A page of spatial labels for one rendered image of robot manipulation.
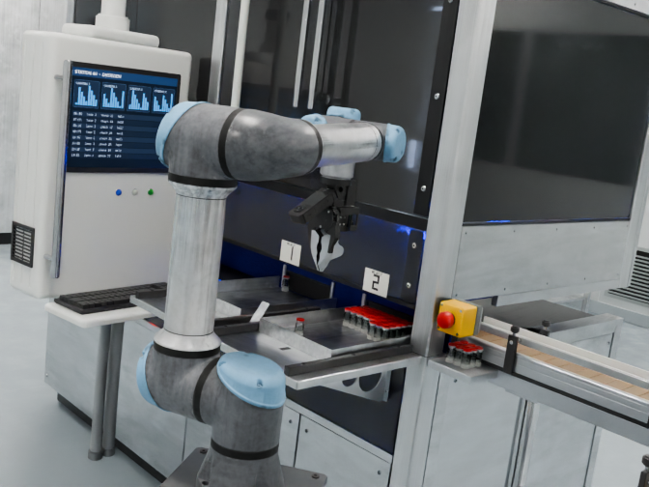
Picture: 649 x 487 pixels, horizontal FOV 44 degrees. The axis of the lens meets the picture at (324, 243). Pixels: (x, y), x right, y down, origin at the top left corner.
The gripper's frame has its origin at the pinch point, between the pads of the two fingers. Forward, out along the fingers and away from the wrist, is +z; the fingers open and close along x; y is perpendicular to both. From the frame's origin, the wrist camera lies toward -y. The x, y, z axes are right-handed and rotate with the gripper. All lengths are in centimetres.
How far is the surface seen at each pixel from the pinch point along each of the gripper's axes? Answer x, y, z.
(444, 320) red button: -18.8, 24.0, 9.7
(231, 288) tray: 54, 17, 21
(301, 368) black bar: -8.1, -8.9, 20.2
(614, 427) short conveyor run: -56, 38, 24
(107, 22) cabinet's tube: 95, -6, -50
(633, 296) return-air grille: 150, 487, 88
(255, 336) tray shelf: 16.9, -2.0, 21.6
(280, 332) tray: 11.8, 1.4, 19.5
